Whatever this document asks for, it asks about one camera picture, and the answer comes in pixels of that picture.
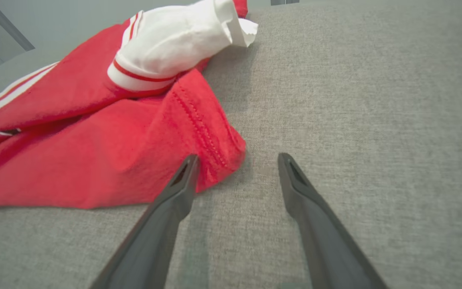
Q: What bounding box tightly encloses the grey fabric sofa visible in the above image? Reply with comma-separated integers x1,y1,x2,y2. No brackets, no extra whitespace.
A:
0,0,462,289

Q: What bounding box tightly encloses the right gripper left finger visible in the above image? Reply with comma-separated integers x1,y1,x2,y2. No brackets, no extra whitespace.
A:
90,155,201,289

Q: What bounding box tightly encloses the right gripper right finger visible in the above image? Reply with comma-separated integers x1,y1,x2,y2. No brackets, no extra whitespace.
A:
278,153,388,289

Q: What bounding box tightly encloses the grey metal frame bar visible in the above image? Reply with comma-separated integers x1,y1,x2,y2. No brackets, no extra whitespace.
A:
0,0,36,65

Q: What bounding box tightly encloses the red jersey with white sleeves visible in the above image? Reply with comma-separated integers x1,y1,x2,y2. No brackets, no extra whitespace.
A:
0,0,259,210

